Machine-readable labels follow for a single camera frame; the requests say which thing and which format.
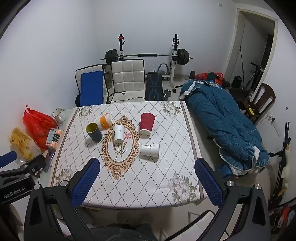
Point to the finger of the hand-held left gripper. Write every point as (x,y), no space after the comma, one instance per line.
(32,165)
(8,158)

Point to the wall socket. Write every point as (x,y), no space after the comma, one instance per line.
(272,119)

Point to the barbell with black plates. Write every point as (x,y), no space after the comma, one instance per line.
(148,55)

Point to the battery pack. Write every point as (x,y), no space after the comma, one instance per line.
(54,137)

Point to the yellow snack bag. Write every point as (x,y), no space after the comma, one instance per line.
(20,143)

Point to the blue board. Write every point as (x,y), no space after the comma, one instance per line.
(91,88)

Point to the brown wooden chair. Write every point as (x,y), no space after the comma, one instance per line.
(266,97)

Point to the black scooter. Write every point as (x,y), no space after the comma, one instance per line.
(255,74)

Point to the black weight plate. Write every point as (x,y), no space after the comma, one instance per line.
(192,74)

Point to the teal blue blanket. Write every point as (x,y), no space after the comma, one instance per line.
(222,120)

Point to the black speaker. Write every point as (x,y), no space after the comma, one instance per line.
(237,81)

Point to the white weight bench rack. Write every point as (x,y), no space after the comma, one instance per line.
(174,62)

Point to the red paper cup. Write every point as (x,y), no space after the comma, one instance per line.
(146,122)

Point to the black tripod stand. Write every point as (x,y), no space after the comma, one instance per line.
(285,143)

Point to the orange paper cup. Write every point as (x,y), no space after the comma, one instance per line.
(106,121)

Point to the white paper cup black print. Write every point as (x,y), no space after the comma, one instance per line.
(150,149)

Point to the patterned white tablecloth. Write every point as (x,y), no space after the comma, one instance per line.
(150,176)

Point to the metal dumbbell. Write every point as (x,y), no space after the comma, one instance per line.
(167,93)

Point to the red plastic bag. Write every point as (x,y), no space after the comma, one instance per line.
(37,126)

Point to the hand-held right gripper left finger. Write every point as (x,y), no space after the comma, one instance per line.
(85,185)

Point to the white paper cup tall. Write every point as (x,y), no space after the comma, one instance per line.
(119,134)

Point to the dark green cup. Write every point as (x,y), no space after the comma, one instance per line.
(94,132)

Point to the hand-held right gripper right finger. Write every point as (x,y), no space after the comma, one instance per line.
(209,185)

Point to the white ceramic mug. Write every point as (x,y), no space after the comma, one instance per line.
(57,115)

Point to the white padded chair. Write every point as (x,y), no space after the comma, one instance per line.
(92,68)
(128,78)

